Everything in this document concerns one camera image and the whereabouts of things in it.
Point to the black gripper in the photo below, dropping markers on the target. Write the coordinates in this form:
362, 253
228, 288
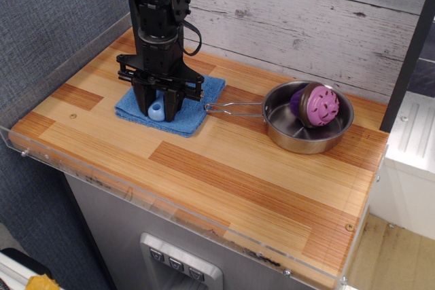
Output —
159, 65

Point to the blue spoon with grey bowl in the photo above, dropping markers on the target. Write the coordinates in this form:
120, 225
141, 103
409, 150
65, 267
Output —
156, 110

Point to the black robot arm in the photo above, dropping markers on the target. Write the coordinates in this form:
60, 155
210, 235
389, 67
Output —
159, 19

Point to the blue folded cloth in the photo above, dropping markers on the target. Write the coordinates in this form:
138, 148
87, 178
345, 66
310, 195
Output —
188, 118

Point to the grey toy fridge cabinet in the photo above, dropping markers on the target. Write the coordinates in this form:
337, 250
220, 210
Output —
117, 225

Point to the clear acrylic table guard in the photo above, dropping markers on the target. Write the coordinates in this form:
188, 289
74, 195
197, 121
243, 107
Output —
229, 180

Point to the silver dispenser button panel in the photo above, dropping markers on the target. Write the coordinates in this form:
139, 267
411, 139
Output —
173, 268

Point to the purple toy cupcake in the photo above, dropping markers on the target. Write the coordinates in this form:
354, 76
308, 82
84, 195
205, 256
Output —
315, 105

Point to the yellow and black object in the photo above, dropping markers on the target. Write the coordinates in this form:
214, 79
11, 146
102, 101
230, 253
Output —
42, 282

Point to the white ridged side unit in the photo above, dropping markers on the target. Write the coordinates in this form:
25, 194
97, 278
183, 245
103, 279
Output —
403, 191

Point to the steel pot with wire handle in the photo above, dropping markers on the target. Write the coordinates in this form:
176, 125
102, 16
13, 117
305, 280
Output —
284, 129

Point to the right black frame post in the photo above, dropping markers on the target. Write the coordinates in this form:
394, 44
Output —
410, 61

